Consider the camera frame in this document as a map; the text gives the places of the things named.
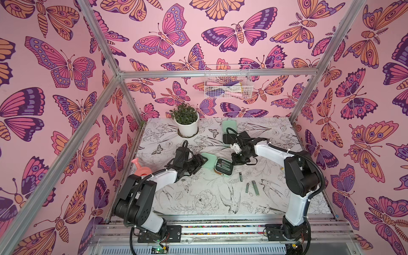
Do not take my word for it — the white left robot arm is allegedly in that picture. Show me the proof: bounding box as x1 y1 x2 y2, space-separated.
112 140 208 238

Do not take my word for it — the white wire wall basket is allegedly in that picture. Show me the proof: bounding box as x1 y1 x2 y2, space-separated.
203 64 254 100

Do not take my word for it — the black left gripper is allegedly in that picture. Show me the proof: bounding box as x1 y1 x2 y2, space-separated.
182 154 208 175

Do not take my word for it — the green nail clipper long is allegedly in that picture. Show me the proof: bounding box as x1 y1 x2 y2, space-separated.
251 181 260 196

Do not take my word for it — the pink plastic toy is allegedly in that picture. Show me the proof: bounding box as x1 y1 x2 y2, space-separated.
131 158 153 177

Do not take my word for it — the green case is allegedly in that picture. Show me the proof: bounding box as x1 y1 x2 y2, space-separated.
222 120 238 145
201 153 234 176

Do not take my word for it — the potted green plant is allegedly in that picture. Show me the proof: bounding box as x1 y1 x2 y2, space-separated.
170 103 200 138

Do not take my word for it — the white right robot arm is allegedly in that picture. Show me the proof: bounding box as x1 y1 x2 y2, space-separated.
226 128 325 241

